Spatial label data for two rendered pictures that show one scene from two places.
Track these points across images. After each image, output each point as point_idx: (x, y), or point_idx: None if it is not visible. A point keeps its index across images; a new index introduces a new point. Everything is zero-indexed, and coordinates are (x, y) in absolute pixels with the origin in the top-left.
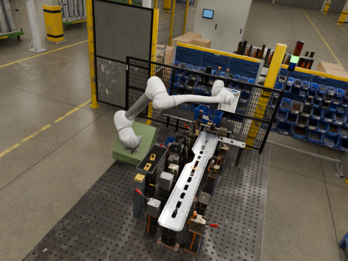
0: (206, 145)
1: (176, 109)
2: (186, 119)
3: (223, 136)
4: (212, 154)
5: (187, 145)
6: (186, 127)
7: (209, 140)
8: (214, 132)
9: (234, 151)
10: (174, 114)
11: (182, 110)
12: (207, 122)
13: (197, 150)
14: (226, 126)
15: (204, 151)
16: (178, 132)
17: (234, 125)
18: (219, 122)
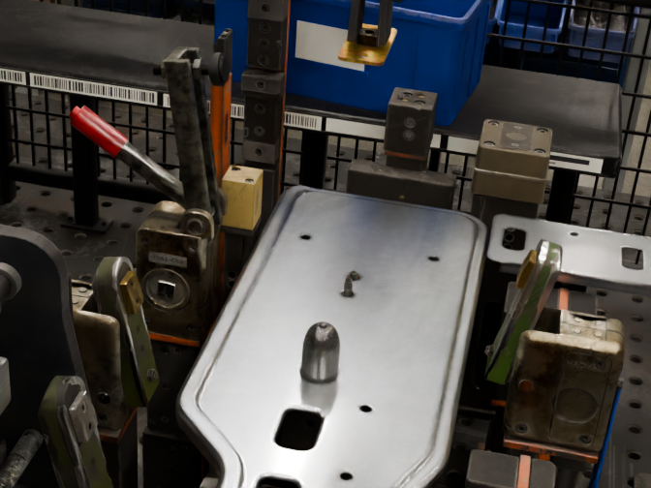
0: (362, 332)
1: (50, 12)
2: (139, 92)
3: (528, 214)
4: (436, 430)
5: (118, 353)
6: (98, 139)
7: (387, 270)
8: (427, 188)
9: (636, 353)
10: (20, 52)
11: (101, 16)
12: (343, 48)
13: (244, 406)
14: (537, 113)
15: (343, 413)
16: (102, 235)
17: (618, 103)
18: (471, 92)
